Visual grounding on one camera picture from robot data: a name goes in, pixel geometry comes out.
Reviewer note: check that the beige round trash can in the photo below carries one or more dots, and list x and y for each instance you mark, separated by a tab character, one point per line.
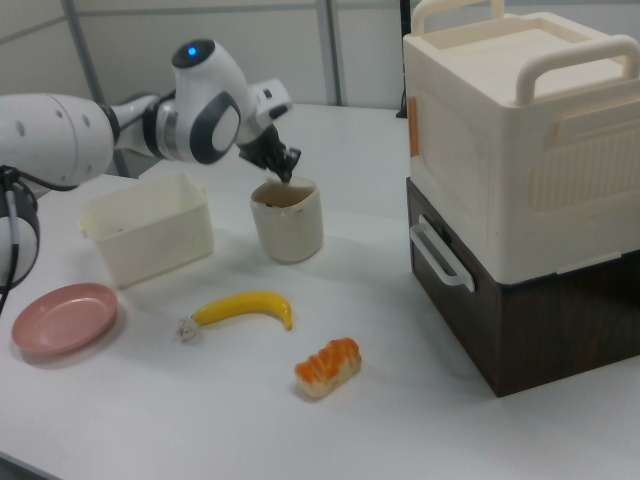
290	235

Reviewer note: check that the dark brown drawer box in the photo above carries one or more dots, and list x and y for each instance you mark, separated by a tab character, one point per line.
550	340

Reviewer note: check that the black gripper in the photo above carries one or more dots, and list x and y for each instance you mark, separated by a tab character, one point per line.
261	145

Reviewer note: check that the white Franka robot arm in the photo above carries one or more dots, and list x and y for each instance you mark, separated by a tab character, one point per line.
50	140

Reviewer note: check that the crumpled white paper ball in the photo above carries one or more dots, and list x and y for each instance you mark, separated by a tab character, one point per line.
187	330

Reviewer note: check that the white plastic storage bin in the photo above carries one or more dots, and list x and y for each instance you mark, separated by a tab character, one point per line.
150	245

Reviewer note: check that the cream plastic storage box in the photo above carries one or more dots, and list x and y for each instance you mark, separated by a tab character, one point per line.
550	175

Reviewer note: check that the toy bread with orange glaze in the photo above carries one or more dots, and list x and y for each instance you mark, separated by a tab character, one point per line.
327	367

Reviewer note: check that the black camera stand pole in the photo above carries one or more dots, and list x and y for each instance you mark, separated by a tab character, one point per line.
403	60

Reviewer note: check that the pink plastic plate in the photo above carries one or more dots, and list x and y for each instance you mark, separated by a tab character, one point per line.
65	320

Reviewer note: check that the yellow toy banana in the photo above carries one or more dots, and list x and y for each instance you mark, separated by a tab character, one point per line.
240	304

